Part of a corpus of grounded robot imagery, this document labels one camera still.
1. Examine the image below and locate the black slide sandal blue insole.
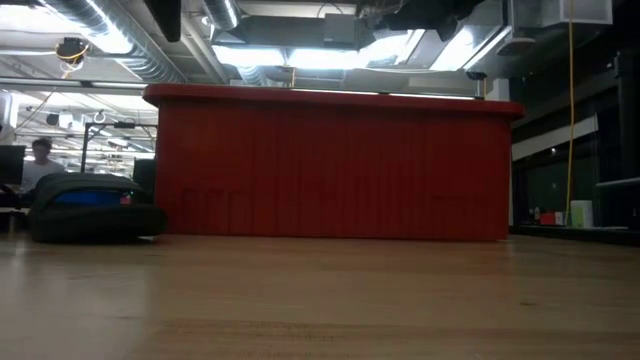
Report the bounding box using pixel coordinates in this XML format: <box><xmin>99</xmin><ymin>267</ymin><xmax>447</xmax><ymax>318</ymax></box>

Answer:
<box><xmin>28</xmin><ymin>172</ymin><xmax>168</xmax><ymax>245</ymax></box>

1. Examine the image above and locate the white and green cup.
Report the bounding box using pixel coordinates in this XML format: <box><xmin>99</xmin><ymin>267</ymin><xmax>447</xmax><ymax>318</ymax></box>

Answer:
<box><xmin>569</xmin><ymin>199</ymin><xmax>594</xmax><ymax>229</ymax></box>

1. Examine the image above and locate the black background frame stand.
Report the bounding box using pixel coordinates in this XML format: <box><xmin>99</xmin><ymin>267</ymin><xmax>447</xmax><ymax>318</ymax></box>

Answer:
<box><xmin>79</xmin><ymin>121</ymin><xmax>159</xmax><ymax>174</ymax></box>

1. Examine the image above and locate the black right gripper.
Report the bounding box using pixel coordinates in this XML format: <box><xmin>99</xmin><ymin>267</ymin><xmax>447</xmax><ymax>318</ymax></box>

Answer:
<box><xmin>369</xmin><ymin>0</ymin><xmax>484</xmax><ymax>42</ymax></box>

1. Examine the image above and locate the spiral metal ceiling duct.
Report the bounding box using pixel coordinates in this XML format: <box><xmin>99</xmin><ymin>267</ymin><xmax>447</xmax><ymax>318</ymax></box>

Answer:
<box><xmin>39</xmin><ymin>0</ymin><xmax>189</xmax><ymax>85</ymax></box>

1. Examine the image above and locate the person in background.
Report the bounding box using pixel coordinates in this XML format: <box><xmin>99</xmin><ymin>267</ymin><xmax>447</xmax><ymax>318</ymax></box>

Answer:
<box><xmin>19</xmin><ymin>137</ymin><xmax>66</xmax><ymax>194</ymax></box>

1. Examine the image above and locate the ceiling camera with yellow cable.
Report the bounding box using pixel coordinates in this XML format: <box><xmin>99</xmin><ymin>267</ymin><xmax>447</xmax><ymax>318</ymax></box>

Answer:
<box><xmin>54</xmin><ymin>37</ymin><xmax>91</xmax><ymax>65</ymax></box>

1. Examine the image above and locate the large red plastic bin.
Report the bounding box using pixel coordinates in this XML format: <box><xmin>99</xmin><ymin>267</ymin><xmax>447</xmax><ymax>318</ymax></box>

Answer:
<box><xmin>143</xmin><ymin>83</ymin><xmax>526</xmax><ymax>243</ymax></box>

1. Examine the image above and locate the hanging yellow cable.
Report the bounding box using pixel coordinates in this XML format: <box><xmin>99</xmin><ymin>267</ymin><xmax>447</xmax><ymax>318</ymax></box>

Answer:
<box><xmin>563</xmin><ymin>0</ymin><xmax>576</xmax><ymax>226</ymax></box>

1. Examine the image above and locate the black computer monitor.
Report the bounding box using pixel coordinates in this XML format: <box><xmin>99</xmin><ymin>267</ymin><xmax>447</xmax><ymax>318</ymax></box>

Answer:
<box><xmin>0</xmin><ymin>144</ymin><xmax>27</xmax><ymax>186</ymax></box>

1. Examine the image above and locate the grey ceiling ventilation box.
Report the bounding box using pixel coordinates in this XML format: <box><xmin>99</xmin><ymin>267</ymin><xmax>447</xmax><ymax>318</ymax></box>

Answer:
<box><xmin>322</xmin><ymin>13</ymin><xmax>361</xmax><ymax>45</ymax></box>

